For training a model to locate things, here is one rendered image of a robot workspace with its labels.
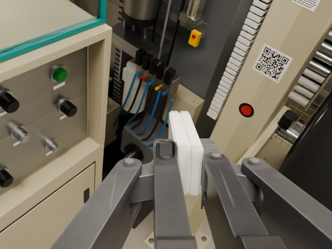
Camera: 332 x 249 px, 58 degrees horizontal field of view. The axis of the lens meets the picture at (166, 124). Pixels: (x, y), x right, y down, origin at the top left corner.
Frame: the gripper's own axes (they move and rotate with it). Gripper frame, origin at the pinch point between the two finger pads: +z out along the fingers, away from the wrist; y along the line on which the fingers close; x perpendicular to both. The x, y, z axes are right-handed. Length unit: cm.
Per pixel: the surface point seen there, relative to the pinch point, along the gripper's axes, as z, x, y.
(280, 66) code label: 53, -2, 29
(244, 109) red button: 61, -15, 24
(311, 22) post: 47, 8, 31
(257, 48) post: 56, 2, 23
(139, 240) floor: 114, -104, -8
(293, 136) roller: 76, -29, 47
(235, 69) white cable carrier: 62, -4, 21
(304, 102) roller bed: 91, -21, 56
